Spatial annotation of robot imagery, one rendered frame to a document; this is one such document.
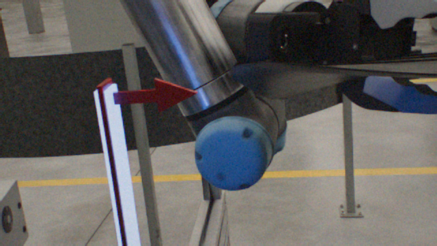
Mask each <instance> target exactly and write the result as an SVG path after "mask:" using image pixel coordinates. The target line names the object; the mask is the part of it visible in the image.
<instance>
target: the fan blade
mask: <svg viewBox="0 0 437 246"><path fill-rule="evenodd" d="M231 75H232V77H233V78H234V79H235V80H237V82H239V83H240V84H242V85H243V86H245V87H247V88H248V89H250V90H252V91H254V92H256V93H258V94H260V95H262V96H264V97H266V98H269V99H277V100H285V99H288V98H291V97H294V96H297V95H301V94H304V93H307V92H311V91H313V90H318V89H321V88H323V87H328V86H331V85H332V84H336V83H340V82H344V81H348V80H351V79H357V78H361V77H366V76H376V77H405V78H422V79H430V78H437V51H436V52H428V53H417V54H409V55H402V56H394V57H379V58H373V59H371V60H363V61H342V62H337V64H320V65H307V64H295V63H289V62H284V61H273V60H268V59H262V60H254V61H243V62H240V63H237V64H235V65H233V66H232V67H231Z"/></svg>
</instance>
